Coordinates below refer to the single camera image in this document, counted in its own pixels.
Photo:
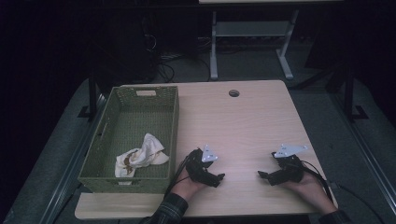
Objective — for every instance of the white cloth with brown print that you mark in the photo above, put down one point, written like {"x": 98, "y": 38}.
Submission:
{"x": 149, "y": 149}

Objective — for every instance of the grey round table grommet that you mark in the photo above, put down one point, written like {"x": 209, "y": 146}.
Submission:
{"x": 234, "y": 93}

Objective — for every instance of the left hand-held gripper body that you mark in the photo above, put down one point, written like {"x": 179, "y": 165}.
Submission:
{"x": 196, "y": 168}

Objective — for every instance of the person's left hand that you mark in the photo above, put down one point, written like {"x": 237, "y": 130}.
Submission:
{"x": 185, "y": 188}

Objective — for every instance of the green perforated plastic basket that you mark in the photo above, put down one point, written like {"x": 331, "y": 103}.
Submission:
{"x": 140, "y": 124}

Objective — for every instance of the white metal frame desk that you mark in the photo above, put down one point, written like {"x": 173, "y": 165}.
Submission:
{"x": 252, "y": 28}

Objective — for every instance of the aluminium profile rail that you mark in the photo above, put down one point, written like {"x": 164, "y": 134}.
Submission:
{"x": 71, "y": 161}
{"x": 367, "y": 149}

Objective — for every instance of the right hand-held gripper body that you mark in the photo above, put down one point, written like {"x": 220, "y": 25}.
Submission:
{"x": 291, "y": 171}

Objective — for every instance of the person's right hand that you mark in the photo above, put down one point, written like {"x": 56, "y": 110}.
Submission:
{"x": 314, "y": 191}

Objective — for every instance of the black metal stand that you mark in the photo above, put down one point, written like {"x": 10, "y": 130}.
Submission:
{"x": 92, "y": 93}
{"x": 349, "y": 93}

